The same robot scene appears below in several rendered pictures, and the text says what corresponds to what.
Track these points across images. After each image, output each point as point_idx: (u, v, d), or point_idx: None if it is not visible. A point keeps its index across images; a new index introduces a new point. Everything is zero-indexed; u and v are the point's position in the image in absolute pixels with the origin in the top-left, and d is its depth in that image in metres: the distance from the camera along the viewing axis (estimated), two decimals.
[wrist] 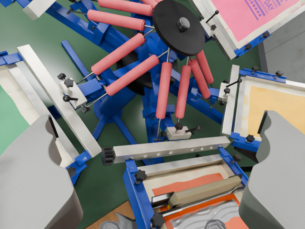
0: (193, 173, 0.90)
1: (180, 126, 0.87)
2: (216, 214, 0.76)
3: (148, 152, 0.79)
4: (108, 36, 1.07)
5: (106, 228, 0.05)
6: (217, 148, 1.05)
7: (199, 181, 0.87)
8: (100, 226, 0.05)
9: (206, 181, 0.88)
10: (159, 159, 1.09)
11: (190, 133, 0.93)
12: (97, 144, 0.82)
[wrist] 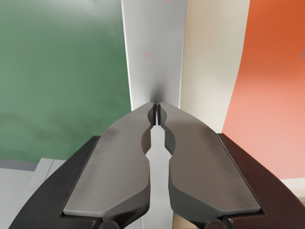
0: None
1: None
2: None
3: None
4: None
5: (106, 228, 0.05)
6: None
7: None
8: (100, 226, 0.05)
9: None
10: None
11: None
12: None
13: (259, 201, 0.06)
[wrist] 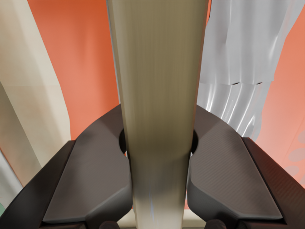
0: (8, 38, 0.15)
1: None
2: (248, 49, 0.15)
3: None
4: None
5: (106, 228, 0.05)
6: None
7: (60, 26, 0.15)
8: (100, 226, 0.05)
9: None
10: None
11: None
12: None
13: (281, 211, 0.06)
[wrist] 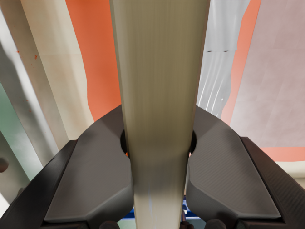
0: (46, 17, 0.22)
1: None
2: (216, 25, 0.21)
3: (11, 202, 0.28)
4: None
5: (106, 228, 0.05)
6: None
7: (84, 8, 0.21)
8: (100, 226, 0.05)
9: None
10: None
11: None
12: None
13: (280, 210, 0.06)
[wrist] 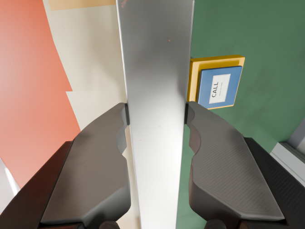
0: None
1: None
2: None
3: None
4: None
5: (106, 228, 0.05)
6: None
7: None
8: (100, 226, 0.05)
9: None
10: None
11: None
12: None
13: (283, 212, 0.06)
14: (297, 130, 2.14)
